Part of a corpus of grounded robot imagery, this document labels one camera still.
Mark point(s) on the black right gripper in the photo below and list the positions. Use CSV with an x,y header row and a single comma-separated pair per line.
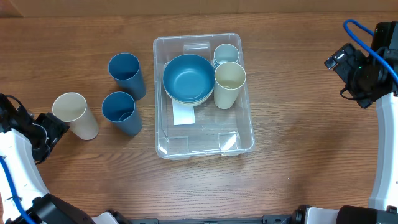
x,y
340,61

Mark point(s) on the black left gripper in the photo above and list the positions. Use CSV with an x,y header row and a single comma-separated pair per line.
x,y
58,127

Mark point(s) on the tall cream cup front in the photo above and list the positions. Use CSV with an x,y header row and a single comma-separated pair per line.
x,y
72,108

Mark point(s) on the tall cream cup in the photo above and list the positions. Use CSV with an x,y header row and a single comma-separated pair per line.
x,y
230,77
72,108

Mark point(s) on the tall blue cup front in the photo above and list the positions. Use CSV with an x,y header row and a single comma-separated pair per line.
x,y
120,109

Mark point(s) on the tall blue cup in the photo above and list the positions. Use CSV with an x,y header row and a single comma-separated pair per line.
x,y
120,109
125,68

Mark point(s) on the tall blue cup back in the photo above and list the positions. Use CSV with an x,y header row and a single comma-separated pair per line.
x,y
125,68

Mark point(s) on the tall cream cup back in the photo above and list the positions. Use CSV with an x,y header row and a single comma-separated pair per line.
x,y
230,77

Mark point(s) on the small grey cup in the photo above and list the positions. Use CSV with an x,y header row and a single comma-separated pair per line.
x,y
225,53

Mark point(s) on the cream bowl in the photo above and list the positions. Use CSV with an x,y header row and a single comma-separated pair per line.
x,y
195,103

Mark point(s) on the teal blue bowl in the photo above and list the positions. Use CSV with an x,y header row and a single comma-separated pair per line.
x,y
188,78

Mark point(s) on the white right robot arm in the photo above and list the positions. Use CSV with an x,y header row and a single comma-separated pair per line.
x,y
381,45

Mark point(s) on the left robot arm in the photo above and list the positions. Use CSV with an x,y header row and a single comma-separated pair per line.
x,y
25,142

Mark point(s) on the white label in bin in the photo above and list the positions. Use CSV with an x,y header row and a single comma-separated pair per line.
x,y
182,114

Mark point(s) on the clear plastic storage bin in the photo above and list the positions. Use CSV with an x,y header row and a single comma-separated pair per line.
x,y
215,131

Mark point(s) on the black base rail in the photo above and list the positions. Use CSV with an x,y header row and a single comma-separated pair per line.
x,y
266,219

